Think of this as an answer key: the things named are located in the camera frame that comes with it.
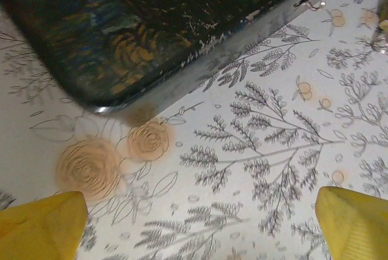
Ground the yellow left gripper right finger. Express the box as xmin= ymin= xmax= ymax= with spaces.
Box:
xmin=315 ymin=185 xmax=388 ymax=260

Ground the starry night painted box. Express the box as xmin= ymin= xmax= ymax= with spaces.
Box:
xmin=0 ymin=0 xmax=336 ymax=116

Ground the floral tablecloth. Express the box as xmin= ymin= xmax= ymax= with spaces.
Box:
xmin=0 ymin=0 xmax=388 ymax=260

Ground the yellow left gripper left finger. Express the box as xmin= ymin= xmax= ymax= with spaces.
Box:
xmin=0 ymin=190 xmax=89 ymax=260

